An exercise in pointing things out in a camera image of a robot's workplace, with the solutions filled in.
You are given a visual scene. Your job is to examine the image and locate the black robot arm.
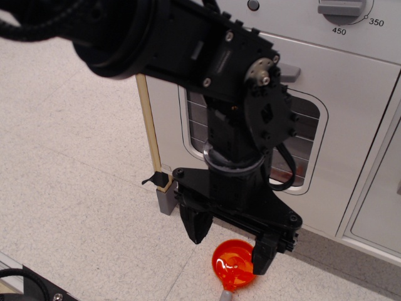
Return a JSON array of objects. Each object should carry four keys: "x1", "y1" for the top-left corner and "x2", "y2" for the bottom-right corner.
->
[{"x1": 1, "y1": 1, "x2": 302, "y2": 275}]

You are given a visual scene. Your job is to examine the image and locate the black tape strip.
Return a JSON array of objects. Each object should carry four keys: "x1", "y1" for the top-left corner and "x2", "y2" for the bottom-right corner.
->
[{"x1": 142, "y1": 171, "x2": 169, "y2": 188}]

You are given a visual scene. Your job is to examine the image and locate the grey oven foot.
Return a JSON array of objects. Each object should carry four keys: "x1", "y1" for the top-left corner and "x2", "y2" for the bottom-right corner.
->
[{"x1": 156, "y1": 182, "x2": 178, "y2": 216}]

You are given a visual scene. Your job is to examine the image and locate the grey round oven button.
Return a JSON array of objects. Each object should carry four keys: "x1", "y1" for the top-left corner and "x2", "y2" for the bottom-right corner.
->
[{"x1": 247, "y1": 0, "x2": 260, "y2": 11}]

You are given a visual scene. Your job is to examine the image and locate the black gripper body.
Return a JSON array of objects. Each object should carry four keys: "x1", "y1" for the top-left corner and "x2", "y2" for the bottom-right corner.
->
[{"x1": 173, "y1": 162, "x2": 302, "y2": 253}]

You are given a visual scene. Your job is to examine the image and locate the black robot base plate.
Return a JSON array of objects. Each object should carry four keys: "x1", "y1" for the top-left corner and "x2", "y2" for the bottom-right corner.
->
[{"x1": 0, "y1": 266, "x2": 79, "y2": 301}]

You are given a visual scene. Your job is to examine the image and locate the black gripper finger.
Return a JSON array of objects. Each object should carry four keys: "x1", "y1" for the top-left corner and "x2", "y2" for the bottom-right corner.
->
[
  {"x1": 179, "y1": 204, "x2": 213, "y2": 245},
  {"x1": 251, "y1": 236, "x2": 278, "y2": 275}
]

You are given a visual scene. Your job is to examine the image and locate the white cabinet door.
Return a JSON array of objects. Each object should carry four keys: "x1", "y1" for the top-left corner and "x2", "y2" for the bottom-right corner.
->
[{"x1": 335, "y1": 92, "x2": 400, "y2": 265}]

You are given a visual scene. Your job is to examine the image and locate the black braided cable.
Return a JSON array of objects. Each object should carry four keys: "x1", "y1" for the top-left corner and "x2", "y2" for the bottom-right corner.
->
[{"x1": 0, "y1": 9, "x2": 63, "y2": 43}]

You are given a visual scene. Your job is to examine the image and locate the grey oven door handle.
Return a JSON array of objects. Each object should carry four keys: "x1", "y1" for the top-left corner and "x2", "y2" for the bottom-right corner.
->
[{"x1": 278, "y1": 63, "x2": 301, "y2": 83}]

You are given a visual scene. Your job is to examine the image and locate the grey temperature knob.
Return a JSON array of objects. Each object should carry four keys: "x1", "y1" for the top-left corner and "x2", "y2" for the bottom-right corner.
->
[{"x1": 318, "y1": 0, "x2": 367, "y2": 25}]

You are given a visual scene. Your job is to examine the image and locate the orange toy frying pan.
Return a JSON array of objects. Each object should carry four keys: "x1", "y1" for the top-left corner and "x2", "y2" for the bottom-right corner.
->
[{"x1": 212, "y1": 239, "x2": 256, "y2": 300}]

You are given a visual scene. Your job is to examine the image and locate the white toy oven door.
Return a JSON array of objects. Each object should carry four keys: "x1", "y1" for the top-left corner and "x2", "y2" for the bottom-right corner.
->
[{"x1": 145, "y1": 33, "x2": 401, "y2": 236}]

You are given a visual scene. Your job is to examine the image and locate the white oven control panel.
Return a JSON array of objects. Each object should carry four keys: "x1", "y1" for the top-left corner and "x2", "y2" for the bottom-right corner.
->
[{"x1": 218, "y1": 1, "x2": 400, "y2": 63}]

